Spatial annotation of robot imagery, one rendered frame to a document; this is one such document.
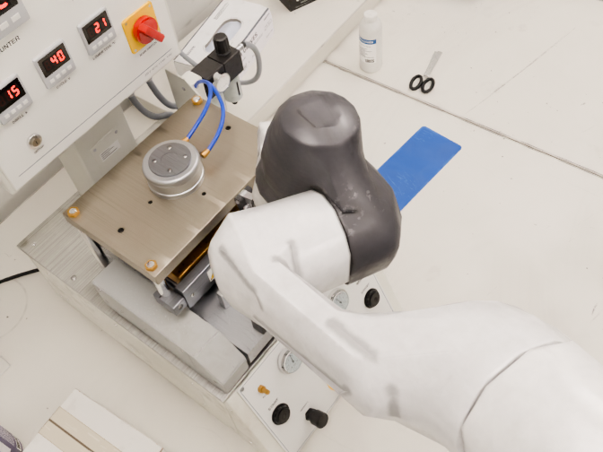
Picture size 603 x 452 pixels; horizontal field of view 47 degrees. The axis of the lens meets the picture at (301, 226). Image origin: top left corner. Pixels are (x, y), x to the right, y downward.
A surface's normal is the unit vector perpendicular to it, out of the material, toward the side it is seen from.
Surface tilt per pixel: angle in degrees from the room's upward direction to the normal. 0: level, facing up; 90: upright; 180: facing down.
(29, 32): 90
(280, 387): 65
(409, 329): 23
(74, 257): 0
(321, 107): 12
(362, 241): 54
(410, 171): 0
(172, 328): 0
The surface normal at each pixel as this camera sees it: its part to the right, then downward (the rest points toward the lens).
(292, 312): -0.76, -0.02
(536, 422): -0.63, -0.40
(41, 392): -0.09, -0.57
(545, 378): -0.27, -0.69
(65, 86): 0.79, 0.46
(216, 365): 0.44, -0.14
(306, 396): 0.68, 0.18
